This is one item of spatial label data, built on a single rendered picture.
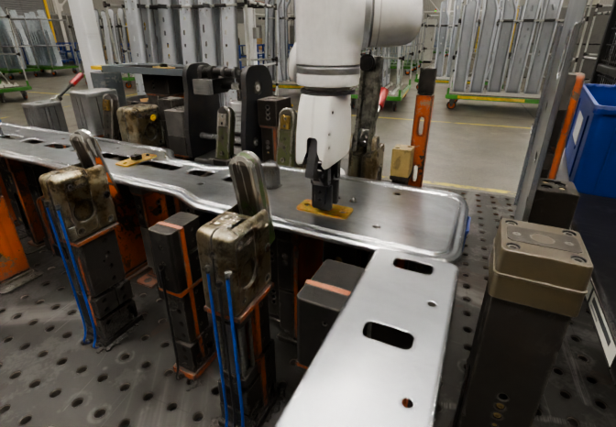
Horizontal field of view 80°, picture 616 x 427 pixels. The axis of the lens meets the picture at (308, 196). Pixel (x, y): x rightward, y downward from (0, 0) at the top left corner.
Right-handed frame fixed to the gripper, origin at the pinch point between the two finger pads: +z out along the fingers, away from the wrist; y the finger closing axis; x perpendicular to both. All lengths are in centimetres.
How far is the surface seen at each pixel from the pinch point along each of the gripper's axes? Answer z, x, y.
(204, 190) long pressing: 2.8, -22.2, 1.8
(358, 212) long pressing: 2.8, 5.0, -1.5
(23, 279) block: 32, -75, 11
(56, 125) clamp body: 4, -102, -22
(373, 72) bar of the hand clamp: -15.9, 0.4, -20.8
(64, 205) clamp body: 2.9, -38.3, 16.5
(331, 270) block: 4.9, 5.9, 11.9
